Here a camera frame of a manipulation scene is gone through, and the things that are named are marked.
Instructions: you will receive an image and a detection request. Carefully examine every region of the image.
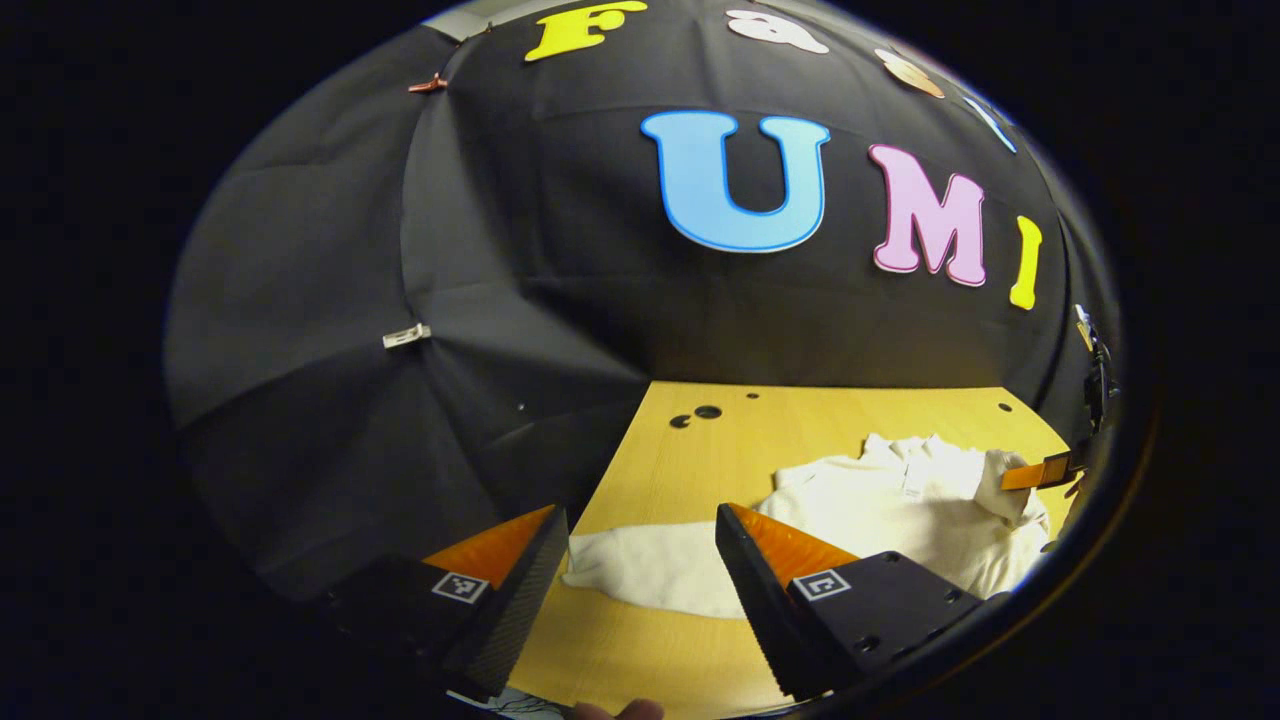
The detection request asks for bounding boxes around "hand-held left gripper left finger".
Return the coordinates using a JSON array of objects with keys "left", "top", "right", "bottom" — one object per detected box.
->
[{"left": 330, "top": 505, "right": 571, "bottom": 701}]

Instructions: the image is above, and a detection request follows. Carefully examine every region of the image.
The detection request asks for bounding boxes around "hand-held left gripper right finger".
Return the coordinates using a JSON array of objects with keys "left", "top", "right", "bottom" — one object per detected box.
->
[{"left": 714, "top": 502, "right": 986, "bottom": 701}]

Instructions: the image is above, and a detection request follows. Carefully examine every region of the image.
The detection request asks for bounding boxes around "white knit sweater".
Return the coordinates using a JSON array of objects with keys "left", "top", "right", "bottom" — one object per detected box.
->
[{"left": 562, "top": 433, "right": 1051, "bottom": 619}]

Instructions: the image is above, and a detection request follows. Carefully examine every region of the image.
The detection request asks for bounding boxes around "black backdrop cloth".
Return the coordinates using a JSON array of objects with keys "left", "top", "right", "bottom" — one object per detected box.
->
[{"left": 165, "top": 0, "right": 1121, "bottom": 601}]

